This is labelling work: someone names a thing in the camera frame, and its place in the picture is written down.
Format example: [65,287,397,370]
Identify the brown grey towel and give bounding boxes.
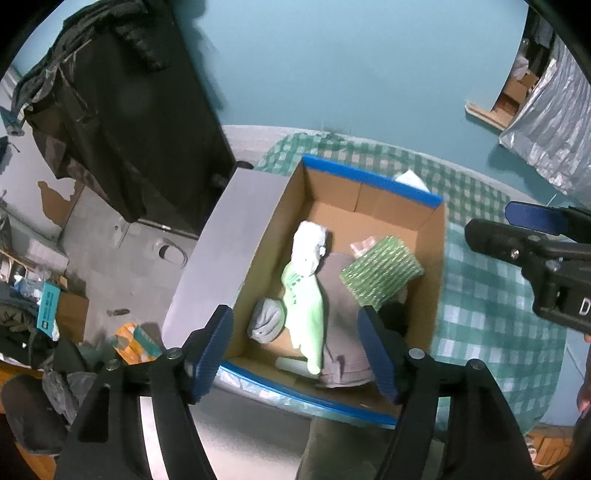
[318,253,376,389]

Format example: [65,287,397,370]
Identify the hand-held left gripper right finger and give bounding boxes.
[358,305,536,480]

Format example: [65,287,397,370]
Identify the dark hanging jacket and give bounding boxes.
[11,0,172,223]

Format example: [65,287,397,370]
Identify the wooden crate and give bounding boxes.
[524,424,580,474]

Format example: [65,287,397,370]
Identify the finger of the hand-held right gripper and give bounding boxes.
[505,201,575,237]
[464,218,561,283]

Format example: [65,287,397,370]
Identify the white socks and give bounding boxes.
[292,220,332,278]

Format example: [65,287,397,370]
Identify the orange packet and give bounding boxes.
[112,322,163,366]

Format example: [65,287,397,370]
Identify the wooden strip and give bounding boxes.
[465,99,511,134]

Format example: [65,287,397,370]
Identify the light green cloth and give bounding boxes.
[281,261,327,377]

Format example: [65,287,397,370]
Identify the teal carton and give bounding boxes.
[36,282,62,341]

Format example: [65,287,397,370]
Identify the green checked tablecloth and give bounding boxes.
[256,131,568,425]

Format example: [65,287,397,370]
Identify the white tube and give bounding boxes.
[276,356,311,376]

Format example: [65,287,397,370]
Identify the silver foil cover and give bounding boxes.
[499,31,591,198]

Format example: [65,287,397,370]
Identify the green sparkly dishcloth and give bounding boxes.
[339,235,424,311]

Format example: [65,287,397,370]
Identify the grey crumpled cloth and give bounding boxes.
[0,369,86,459]

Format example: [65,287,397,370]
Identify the white paper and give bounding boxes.
[394,170,431,193]

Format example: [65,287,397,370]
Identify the blue cardboard box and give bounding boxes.
[161,154,448,428]

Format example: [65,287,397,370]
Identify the pink cloth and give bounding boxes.
[350,237,380,257]

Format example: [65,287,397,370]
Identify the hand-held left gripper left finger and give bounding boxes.
[54,305,234,480]

